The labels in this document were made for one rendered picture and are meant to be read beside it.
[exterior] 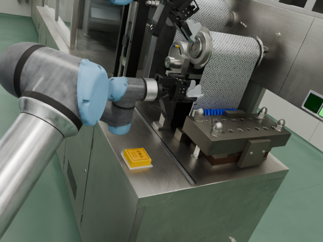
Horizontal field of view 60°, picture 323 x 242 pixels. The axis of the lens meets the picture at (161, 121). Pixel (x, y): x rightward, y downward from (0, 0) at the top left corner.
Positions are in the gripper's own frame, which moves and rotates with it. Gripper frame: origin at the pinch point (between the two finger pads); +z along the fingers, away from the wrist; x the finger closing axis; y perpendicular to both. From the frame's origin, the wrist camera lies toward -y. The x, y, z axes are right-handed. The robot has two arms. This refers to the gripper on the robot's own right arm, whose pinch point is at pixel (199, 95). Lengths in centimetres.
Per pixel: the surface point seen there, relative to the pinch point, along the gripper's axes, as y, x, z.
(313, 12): 36.3, -7.9, 30.4
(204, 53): 15.9, 0.4, -3.4
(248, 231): -54, -26, 30
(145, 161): -16.8, -13.4, -24.6
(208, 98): -0.8, -0.2, 4.4
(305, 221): -109, -4, 144
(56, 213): -109, 53, -36
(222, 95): 0.5, -0.3, 10.9
